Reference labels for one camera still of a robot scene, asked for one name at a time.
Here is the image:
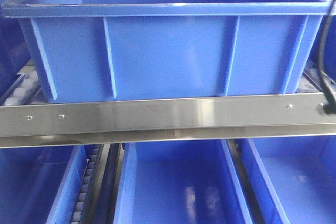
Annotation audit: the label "large blue plastic box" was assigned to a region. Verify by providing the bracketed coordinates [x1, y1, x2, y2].
[2, 0, 331, 103]

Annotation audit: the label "lower centre blue bin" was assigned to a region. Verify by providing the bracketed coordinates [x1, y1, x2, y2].
[114, 140, 253, 223]

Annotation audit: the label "blue bin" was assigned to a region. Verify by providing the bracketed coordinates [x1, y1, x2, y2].
[0, 0, 53, 96]
[114, 140, 253, 223]
[1, 146, 87, 223]
[241, 135, 335, 223]
[270, 0, 336, 80]

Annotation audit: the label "steel shelf crossbar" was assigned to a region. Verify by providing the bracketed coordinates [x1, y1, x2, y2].
[1, 93, 335, 148]

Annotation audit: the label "upper left shelf rollers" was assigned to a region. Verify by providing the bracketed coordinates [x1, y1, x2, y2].
[1, 70, 40, 106]

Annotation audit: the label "lower roller track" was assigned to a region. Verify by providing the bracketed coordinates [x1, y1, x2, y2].
[70, 144, 103, 223]

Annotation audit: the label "lower right blue bin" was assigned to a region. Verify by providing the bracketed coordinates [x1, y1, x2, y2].
[241, 135, 335, 223]

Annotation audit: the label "lower left blue bin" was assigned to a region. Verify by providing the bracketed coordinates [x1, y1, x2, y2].
[1, 146, 87, 223]

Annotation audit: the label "blue bin far left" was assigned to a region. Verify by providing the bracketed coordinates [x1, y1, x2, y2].
[0, 0, 53, 96]

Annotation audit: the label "blue bin far right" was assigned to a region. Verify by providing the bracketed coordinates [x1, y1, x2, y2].
[270, 0, 336, 80]

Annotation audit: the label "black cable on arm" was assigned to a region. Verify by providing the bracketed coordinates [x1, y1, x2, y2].
[318, 0, 336, 115]

